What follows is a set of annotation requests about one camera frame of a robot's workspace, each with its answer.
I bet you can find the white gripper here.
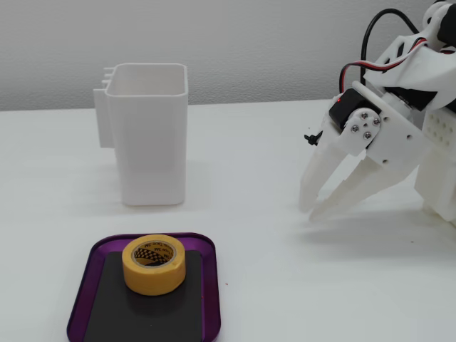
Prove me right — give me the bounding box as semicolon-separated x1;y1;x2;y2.
298;81;434;220

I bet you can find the yellow masking tape roll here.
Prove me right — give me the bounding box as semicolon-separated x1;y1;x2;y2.
121;234;186;296

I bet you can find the purple metal tray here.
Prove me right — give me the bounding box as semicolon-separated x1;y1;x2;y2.
66;232;222;342

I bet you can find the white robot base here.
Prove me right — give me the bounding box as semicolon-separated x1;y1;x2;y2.
415;105;456;229

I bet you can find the white plastic container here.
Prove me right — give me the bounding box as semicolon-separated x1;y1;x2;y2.
93;63;189;207

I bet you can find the black mat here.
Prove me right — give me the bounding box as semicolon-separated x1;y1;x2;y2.
83;249;204;342

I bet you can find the red white black servo wire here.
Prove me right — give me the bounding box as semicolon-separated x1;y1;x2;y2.
338;35;430;97

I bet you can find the black cable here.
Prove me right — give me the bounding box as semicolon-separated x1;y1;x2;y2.
361;7;421;63

